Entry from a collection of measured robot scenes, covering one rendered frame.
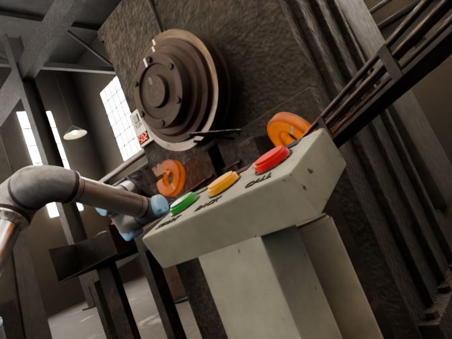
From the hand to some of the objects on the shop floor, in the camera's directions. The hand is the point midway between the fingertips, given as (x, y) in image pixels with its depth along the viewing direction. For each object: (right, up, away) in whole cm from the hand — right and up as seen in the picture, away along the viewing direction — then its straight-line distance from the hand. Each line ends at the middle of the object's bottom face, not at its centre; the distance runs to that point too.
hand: (167, 173), depth 157 cm
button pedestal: (+46, -56, -121) cm, 141 cm away
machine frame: (+73, -64, +11) cm, 98 cm away
